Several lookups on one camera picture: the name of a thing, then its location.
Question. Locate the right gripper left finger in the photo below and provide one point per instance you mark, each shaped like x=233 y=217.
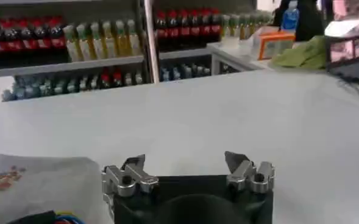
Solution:
x=127 y=179

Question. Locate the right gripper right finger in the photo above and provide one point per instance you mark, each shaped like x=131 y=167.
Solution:
x=252 y=176

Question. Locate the grey printed t-shirt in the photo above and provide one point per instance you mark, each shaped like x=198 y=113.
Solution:
x=45 y=185

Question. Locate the white desk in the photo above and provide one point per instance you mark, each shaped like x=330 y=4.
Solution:
x=237 y=56

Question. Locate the green cloth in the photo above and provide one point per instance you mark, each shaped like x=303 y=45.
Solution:
x=304 y=56

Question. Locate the orange tissue box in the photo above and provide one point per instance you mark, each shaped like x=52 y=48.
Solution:
x=273 y=44

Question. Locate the grey shelf with bottles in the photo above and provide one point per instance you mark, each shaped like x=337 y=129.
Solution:
x=75 y=42
x=191 y=33

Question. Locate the black laptop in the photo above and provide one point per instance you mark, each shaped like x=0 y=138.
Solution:
x=350 y=50

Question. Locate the blue water bottle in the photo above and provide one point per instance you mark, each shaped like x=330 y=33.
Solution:
x=290 y=16

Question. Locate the black backpack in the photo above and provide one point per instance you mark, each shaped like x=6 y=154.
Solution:
x=307 y=18

